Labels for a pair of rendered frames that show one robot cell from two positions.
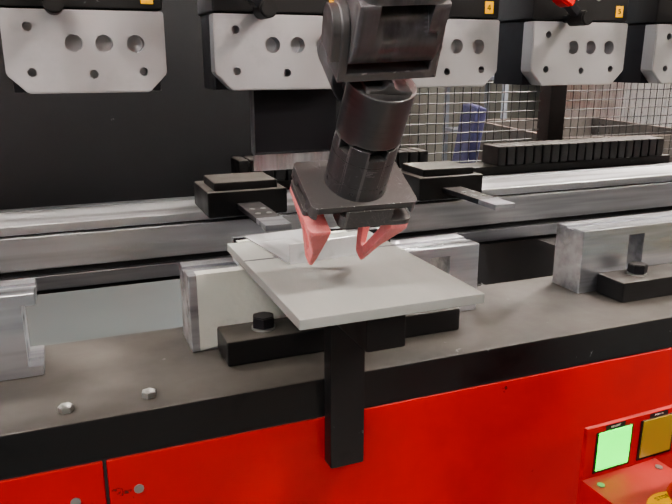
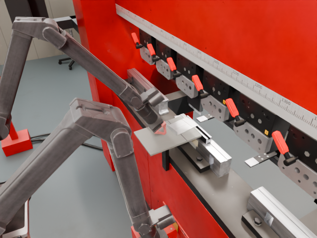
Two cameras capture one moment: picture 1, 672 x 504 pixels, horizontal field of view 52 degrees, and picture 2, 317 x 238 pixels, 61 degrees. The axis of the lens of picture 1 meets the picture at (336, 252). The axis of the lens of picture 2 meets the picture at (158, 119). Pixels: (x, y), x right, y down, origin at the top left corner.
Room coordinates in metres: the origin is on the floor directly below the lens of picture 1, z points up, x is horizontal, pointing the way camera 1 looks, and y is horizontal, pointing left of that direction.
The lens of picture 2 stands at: (0.57, -0.97, 1.78)
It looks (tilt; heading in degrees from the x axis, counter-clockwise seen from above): 36 degrees down; 85
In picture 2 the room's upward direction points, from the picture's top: 2 degrees counter-clockwise
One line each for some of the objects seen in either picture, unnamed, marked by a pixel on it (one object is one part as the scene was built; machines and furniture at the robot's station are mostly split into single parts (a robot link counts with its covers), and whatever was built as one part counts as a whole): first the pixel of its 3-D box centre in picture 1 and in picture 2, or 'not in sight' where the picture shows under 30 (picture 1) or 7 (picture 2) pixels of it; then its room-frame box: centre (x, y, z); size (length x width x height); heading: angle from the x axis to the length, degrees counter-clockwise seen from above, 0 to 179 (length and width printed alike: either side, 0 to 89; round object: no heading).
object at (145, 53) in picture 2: not in sight; (152, 45); (0.66, 0.44, 1.26); 0.15 x 0.09 x 0.17; 112
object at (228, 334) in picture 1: (342, 328); (187, 149); (0.78, -0.01, 0.89); 0.30 x 0.05 x 0.03; 112
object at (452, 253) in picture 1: (336, 287); (199, 142); (0.84, 0.00, 0.92); 0.39 x 0.06 x 0.10; 112
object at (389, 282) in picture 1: (340, 269); (167, 134); (0.68, 0.00, 1.00); 0.26 x 0.18 x 0.01; 22
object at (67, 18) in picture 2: not in sight; (70, 27); (0.09, 1.16, 1.18); 0.40 x 0.24 x 0.07; 112
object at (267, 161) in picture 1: (293, 129); (195, 101); (0.82, 0.05, 1.13); 0.10 x 0.02 x 0.10; 112
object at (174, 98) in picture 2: not in sight; (202, 96); (1.01, 0.61, 0.81); 0.64 x 0.08 x 0.14; 22
